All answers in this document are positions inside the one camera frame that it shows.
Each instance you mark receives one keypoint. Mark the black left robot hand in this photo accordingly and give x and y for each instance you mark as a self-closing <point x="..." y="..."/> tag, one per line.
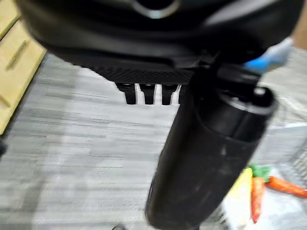
<point x="134" y="45"/>

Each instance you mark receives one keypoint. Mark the light wooden drawer cabinet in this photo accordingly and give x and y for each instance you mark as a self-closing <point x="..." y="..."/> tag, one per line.
<point x="16" y="72"/>

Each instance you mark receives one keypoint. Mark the blue and white object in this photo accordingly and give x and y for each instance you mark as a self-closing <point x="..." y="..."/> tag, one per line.
<point x="268" y="58"/>

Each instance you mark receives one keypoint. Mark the yellow toy corn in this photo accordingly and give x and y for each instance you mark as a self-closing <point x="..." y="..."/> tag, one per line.
<point x="239" y="191"/>

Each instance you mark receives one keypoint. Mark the clear plastic bag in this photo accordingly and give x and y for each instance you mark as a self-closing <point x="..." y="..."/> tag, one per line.
<point x="287" y="167"/>

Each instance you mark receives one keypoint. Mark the orange toy carrot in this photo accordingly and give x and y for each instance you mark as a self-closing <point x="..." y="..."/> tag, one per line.
<point x="257" y="200"/>
<point x="286" y="187"/>

